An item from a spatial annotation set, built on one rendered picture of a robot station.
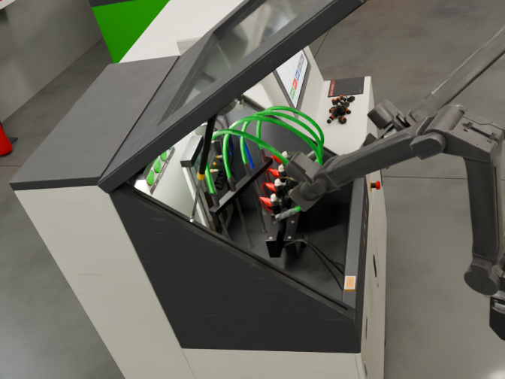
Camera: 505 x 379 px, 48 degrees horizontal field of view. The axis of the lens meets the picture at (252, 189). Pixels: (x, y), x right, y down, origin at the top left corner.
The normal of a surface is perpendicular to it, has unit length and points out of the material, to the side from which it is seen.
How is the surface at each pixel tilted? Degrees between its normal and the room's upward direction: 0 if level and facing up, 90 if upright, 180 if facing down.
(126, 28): 90
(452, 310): 0
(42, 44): 90
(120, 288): 90
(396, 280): 0
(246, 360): 90
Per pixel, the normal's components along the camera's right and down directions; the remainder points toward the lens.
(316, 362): -0.19, 0.62
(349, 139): -0.22, -0.78
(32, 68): 0.92, 0.04
